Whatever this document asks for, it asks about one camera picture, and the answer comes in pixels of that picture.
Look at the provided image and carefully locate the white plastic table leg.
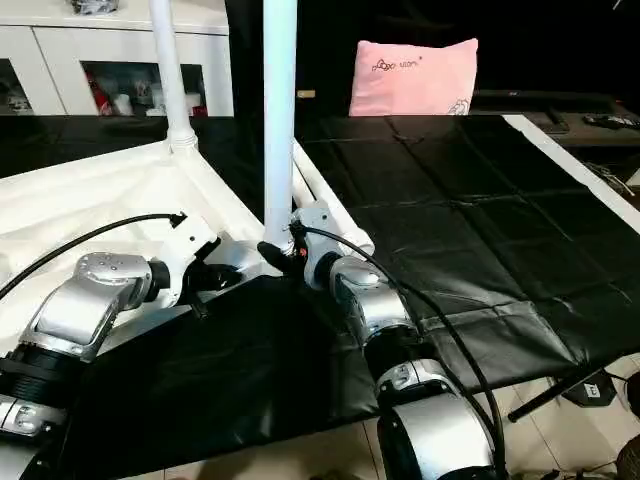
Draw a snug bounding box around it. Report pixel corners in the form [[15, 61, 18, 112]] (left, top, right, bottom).
[[148, 0, 200, 153], [294, 140, 377, 259], [292, 150, 326, 213], [261, 0, 300, 255]]

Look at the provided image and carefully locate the black work mat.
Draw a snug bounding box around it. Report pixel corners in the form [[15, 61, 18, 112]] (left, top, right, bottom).
[[0, 112, 640, 479]]

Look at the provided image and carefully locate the pink printed pillow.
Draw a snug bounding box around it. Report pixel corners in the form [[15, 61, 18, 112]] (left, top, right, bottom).
[[348, 38, 480, 118]]

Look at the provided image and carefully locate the black sofa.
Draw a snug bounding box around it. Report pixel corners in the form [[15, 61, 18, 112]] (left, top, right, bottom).
[[225, 0, 640, 117]]

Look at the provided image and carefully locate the white glass-door cabinet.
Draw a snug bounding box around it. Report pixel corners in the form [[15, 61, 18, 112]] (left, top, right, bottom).
[[0, 0, 234, 118]]

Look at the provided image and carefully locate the dark ornament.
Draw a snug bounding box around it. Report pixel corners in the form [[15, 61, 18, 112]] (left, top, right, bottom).
[[72, 0, 121, 15]]

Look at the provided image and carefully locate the black tripod stand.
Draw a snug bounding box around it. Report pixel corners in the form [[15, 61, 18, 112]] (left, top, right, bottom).
[[505, 362, 640, 423]]

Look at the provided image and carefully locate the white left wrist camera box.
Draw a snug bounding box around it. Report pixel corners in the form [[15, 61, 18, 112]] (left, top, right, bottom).
[[152, 214, 223, 309]]

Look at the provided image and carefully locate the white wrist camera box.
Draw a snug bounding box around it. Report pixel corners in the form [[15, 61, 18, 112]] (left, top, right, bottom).
[[290, 200, 343, 253], [152, 214, 223, 309]]

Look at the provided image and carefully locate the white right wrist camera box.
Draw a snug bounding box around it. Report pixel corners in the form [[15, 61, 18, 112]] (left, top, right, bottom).
[[290, 200, 343, 253]]

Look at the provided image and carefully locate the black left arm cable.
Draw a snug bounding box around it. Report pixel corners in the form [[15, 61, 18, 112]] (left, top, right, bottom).
[[0, 212, 189, 301]]

